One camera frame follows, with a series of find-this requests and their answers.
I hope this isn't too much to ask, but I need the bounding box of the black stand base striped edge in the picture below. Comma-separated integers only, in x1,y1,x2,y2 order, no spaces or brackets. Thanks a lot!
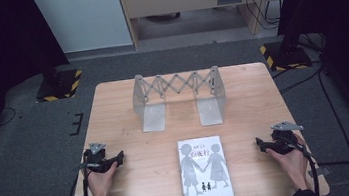
32,67,87,105
258,37,314,75

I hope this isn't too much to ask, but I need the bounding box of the expandable grey metal book rack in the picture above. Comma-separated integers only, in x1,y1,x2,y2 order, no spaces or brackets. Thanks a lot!
128,63,231,136

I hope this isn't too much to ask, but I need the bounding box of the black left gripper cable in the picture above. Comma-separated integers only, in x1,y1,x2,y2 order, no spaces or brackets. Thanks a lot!
79,162,96,196

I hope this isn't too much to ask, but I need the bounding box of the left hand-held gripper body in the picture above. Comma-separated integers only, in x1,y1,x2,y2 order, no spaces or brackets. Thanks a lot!
80,140,113,176

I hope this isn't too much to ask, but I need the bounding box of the long black floor cable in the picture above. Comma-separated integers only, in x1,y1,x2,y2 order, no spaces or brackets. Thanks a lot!
316,66,349,196

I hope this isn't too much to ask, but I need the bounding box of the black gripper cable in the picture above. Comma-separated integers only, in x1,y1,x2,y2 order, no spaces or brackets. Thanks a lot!
79,162,96,196
285,139,321,196

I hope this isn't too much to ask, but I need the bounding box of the person's right hand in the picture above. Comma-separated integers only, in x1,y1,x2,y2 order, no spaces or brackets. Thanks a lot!
263,133,313,196

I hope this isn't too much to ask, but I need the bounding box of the person's left hand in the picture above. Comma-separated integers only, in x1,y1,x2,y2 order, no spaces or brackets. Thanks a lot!
84,160,124,196

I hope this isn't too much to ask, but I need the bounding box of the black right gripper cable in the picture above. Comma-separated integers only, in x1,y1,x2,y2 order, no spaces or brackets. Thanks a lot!
285,139,321,196

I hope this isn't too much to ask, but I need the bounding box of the grey book with silhouette cover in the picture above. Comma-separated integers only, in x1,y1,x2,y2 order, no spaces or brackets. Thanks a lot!
175,133,236,196

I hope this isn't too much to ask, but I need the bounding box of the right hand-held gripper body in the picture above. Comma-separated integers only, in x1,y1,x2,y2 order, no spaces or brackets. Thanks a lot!
267,118,308,158

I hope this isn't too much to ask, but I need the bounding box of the white partition panel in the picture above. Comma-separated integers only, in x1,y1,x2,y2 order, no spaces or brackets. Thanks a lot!
31,0,135,58

